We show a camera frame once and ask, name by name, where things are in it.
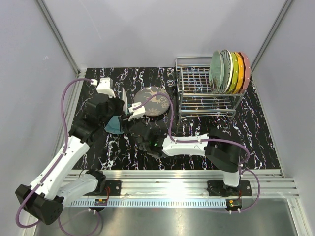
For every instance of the black marble pattern mat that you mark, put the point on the black marble pattern mat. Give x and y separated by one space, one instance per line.
154 128

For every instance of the left aluminium frame post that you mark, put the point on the left aluminium frame post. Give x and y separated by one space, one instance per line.
55 31

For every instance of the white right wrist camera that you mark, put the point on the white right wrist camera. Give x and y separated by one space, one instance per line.
136 110

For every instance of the small circuit board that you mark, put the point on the small circuit board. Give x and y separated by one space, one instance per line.
234 203
100 202

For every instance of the grey deer plate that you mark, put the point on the grey deer plate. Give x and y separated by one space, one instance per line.
157 105

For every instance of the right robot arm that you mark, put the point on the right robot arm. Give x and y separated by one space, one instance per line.
223 155

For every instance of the left small circuit board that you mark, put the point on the left small circuit board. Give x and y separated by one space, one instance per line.
100 202

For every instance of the orange dotted plate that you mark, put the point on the orange dotted plate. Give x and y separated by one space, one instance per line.
240 73

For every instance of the right aluminium frame post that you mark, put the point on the right aluminium frame post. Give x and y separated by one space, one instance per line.
274 28

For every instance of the right small circuit board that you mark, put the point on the right small circuit board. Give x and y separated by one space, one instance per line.
234 203

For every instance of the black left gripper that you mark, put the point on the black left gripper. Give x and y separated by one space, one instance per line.
119 104

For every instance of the green dotted plate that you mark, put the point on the green dotted plate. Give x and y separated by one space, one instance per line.
235 73

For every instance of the metal dish rack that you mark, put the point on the metal dish rack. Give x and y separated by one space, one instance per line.
196 91

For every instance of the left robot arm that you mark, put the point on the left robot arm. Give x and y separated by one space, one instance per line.
44 198

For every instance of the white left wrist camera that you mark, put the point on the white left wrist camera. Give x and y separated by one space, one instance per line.
105 86

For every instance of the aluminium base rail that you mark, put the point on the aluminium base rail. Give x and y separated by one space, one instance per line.
182 189

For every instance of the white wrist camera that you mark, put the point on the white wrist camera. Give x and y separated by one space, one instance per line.
136 110
105 86

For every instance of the teal lettered plate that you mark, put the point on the teal lettered plate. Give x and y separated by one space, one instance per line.
125 100

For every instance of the white blue striped plate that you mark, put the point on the white blue striped plate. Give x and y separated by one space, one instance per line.
228 69

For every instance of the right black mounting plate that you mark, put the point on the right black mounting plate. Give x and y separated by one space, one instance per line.
218 188

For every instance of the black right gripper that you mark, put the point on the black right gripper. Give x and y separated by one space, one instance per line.
140 120

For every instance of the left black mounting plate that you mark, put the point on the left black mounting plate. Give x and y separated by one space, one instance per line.
109 187

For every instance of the aluminium frame post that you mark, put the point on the aluminium frame post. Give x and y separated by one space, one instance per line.
274 28
55 31

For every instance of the mint green plate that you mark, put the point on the mint green plate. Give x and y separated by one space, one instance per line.
217 72

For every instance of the black mounting plate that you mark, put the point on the black mounting plate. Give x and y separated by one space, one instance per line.
109 187
218 188

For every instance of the teal scalloped plate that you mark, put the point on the teal scalloped plate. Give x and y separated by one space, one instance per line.
114 126

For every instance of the pink dotted plate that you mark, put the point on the pink dotted plate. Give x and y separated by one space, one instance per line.
247 72

